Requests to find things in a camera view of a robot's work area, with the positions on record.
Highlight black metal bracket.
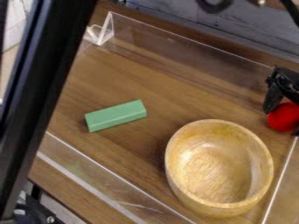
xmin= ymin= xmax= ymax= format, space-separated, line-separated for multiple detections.
xmin=13 ymin=192 xmax=65 ymax=224

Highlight clear acrylic tray walls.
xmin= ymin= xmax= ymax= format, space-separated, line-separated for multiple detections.
xmin=30 ymin=11 xmax=299 ymax=224

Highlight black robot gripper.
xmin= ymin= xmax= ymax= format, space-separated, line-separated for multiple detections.
xmin=263 ymin=66 xmax=299 ymax=137

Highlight red fuzzy ball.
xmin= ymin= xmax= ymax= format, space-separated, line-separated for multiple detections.
xmin=267 ymin=101 xmax=299 ymax=131

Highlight wooden bowl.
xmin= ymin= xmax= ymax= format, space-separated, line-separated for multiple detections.
xmin=164 ymin=119 xmax=275 ymax=218

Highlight green rectangular block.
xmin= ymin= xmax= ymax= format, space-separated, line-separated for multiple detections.
xmin=84 ymin=100 xmax=146 ymax=132

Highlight black cable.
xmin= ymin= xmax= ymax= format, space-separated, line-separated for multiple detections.
xmin=279 ymin=0 xmax=299 ymax=29

